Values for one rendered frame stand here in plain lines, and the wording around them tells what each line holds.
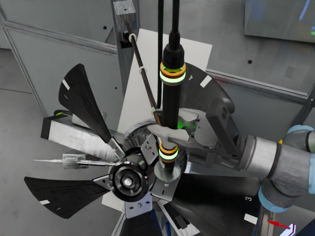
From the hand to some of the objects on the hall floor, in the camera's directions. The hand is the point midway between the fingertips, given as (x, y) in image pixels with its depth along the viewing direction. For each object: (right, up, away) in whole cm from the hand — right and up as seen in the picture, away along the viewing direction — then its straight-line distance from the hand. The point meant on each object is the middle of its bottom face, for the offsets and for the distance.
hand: (157, 118), depth 62 cm
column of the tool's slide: (-14, -40, +157) cm, 163 cm away
